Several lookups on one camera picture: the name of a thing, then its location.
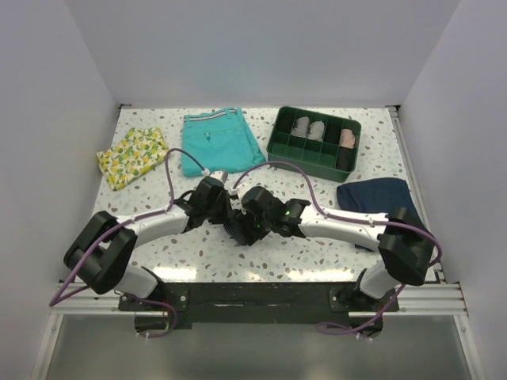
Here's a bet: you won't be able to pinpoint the navy white striped underwear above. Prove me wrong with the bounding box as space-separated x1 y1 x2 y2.
223 222 249 246

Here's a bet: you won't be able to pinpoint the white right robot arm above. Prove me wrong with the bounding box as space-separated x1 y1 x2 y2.
233 184 436 311

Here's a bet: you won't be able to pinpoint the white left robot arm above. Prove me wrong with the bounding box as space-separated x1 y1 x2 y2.
63 171 231 310

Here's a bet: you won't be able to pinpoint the teal folded shorts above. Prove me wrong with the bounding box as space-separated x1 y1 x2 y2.
181 108 265 177

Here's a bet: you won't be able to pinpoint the lemon print folded cloth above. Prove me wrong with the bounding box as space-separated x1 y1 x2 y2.
96 127 169 191

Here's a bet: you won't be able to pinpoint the green divided organizer box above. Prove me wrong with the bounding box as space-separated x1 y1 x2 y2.
267 106 361 183

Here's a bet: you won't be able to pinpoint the grey rolled sock left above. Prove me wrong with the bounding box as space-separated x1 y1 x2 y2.
291 116 310 139

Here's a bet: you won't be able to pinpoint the white grey rolled sock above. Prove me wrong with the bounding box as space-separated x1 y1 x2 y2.
307 120 326 142

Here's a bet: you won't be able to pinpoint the black rolled garment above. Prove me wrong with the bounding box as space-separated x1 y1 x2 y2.
323 117 343 145

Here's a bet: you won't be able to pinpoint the pink rolled garment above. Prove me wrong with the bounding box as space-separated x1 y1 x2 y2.
339 128 356 149

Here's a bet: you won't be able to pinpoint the dark blue folded garment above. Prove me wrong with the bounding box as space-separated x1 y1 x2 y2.
337 178 423 226

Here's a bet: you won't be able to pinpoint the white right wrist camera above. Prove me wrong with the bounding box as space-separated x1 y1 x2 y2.
228 190 242 210

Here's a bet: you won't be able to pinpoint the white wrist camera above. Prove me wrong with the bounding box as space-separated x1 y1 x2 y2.
228 190 242 210
201 169 228 184

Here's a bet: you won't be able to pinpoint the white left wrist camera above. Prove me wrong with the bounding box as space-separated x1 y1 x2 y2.
201 169 228 184

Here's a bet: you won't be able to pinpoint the aluminium frame rail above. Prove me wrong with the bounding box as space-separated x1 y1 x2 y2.
51 103 482 380

